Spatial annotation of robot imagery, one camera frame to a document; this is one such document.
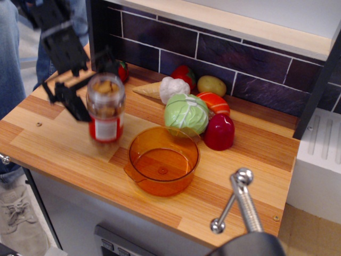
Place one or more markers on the clear almond jar red label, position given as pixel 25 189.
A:
pixel 106 106

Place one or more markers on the orange transparent plastic pot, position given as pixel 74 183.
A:
pixel 162 160

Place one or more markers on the green toy cabbage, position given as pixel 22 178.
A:
pixel 188 113

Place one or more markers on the red toy strawberry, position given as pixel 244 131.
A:
pixel 185 73

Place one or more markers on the grey sneaker shoe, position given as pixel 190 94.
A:
pixel 20 227

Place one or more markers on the small metal knob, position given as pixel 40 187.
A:
pixel 5 159

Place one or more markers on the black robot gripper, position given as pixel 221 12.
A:
pixel 67 54

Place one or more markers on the red toy chili pepper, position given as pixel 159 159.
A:
pixel 123 71

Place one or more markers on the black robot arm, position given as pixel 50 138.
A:
pixel 49 13

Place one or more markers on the toy ice cream cone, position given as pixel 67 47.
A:
pixel 164 90

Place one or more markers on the blue jeans leg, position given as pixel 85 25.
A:
pixel 12 87

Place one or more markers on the yellow toy potato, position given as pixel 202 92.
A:
pixel 212 84

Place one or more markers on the orange toy salmon sushi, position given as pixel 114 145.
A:
pixel 215 104

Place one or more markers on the dark red toy pepper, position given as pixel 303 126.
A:
pixel 219 133

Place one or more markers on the grey oven control panel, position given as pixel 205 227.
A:
pixel 109 243

